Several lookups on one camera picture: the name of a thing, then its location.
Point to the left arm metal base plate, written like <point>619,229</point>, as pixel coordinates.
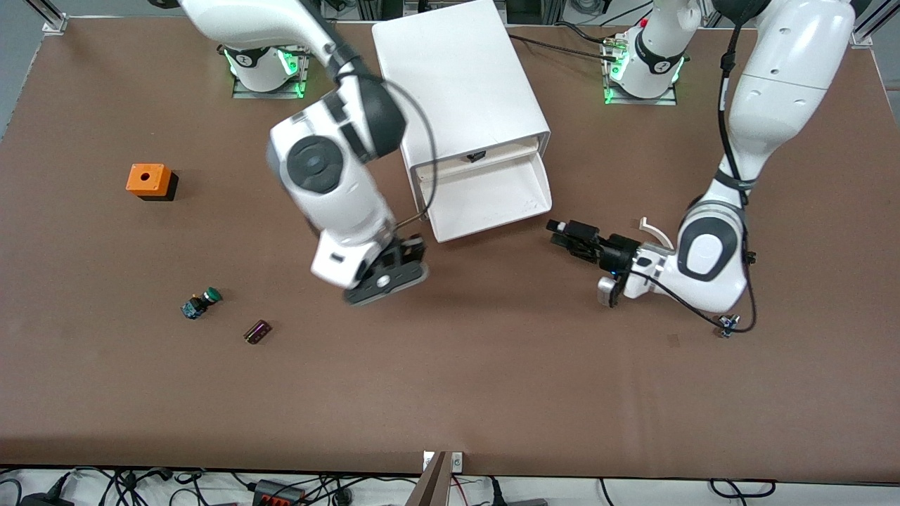
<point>640,101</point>

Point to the white drawer cabinet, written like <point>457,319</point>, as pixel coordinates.
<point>457,77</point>

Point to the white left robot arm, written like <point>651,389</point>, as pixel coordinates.
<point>787,91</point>

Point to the black red power strip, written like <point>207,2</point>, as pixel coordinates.
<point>278,493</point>

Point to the small blue electronic component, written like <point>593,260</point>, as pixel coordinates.
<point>728,325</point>

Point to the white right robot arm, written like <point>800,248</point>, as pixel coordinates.
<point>330,197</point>

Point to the small white bracket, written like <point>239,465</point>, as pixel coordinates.
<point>457,462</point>
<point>427,460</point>

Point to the orange button enclosure box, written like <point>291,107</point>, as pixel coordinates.
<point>158,184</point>

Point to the black power adapter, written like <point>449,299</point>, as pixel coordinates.
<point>46,500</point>

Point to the brown wooden post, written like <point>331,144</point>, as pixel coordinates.
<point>432,485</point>

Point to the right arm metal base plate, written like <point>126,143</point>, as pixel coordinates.
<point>271,94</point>

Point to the green push button switch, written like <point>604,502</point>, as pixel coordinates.
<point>211,295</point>

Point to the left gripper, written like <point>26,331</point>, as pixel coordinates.
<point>617,251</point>

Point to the aluminium frame profile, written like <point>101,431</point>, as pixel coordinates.
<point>872,28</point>
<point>53,17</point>

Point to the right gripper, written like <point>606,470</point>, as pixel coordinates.
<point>410,250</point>

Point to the white curved plastic part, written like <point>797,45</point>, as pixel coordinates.
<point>654,230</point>

